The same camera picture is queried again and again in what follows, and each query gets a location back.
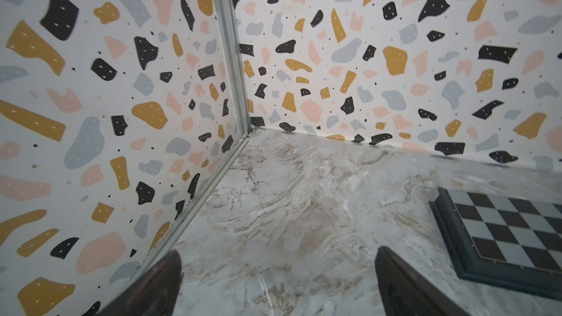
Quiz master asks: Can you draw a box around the black white checkerboard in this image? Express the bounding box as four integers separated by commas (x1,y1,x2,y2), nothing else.
430,188,561,301

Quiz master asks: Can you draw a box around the left corner aluminium post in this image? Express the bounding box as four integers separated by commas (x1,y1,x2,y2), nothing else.
213,0,252,138

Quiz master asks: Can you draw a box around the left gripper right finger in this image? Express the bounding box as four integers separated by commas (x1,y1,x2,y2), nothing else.
375,246,468,316

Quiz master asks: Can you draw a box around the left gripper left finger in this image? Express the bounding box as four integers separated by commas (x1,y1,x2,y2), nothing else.
98,250,182,316

